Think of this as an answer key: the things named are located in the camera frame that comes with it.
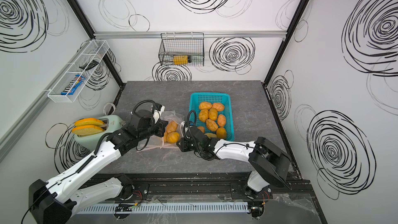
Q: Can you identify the upper toast slice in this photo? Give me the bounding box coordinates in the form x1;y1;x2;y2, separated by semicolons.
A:
75;118;105;127

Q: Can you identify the potato bottom left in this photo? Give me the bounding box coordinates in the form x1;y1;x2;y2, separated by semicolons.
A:
198;109;209;123

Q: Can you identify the toast slice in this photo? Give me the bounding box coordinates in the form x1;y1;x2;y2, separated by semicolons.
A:
75;118;105;127
72;125;105;136

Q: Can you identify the white wire shelf basket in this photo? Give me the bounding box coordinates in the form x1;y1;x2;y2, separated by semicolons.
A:
47;39;109;103

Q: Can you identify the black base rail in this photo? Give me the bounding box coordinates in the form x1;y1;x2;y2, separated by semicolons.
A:
83;172;315;201

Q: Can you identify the white slotted cable duct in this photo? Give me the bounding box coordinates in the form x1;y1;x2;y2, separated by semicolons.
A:
79;202;249;214

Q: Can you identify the potato large middle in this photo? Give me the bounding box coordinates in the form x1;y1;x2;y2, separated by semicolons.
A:
206;119;219;132

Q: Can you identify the white toaster cable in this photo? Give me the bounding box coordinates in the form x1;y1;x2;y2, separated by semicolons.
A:
103;102;116;116

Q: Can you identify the teal plastic basket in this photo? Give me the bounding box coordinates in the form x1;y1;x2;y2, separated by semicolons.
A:
189;92;235;141

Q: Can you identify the potato centre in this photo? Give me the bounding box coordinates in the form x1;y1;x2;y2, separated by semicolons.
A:
208;108;218;121

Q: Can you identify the mint green toaster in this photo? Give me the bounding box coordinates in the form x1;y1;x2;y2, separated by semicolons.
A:
72;115;125;151

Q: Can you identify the potato top right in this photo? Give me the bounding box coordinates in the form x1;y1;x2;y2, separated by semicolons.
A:
212;103;225;112

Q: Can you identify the potato right middle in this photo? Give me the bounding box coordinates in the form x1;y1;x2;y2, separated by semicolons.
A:
217;114;227;128

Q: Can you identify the yellow item in basket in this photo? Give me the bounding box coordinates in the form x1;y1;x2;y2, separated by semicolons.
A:
173;55;190;65

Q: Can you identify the black remote control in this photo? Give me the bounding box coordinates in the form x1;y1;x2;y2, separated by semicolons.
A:
79;60;99;71

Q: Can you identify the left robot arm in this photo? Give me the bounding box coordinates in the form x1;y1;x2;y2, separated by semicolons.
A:
28;105;168;224

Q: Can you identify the blue candy packet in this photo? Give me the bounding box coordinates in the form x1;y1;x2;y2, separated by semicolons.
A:
61;75;86;95

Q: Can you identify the potato bottom right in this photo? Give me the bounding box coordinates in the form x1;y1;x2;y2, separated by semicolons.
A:
216;127;228;140

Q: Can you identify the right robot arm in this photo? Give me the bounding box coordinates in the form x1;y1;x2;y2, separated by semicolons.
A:
177;126;291;192

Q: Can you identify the potato bagged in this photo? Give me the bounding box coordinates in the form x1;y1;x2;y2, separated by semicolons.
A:
166;132;180;144
199;102;212;110
166;121;179;134

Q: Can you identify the lower toast slice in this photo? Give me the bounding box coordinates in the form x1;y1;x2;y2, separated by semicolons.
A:
72;125;105;136

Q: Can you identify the clear zipper bag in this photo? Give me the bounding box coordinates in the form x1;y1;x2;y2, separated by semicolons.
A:
137;111;184;151

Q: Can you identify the black wire wall basket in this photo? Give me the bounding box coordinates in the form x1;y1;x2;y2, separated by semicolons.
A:
158;32;205;66

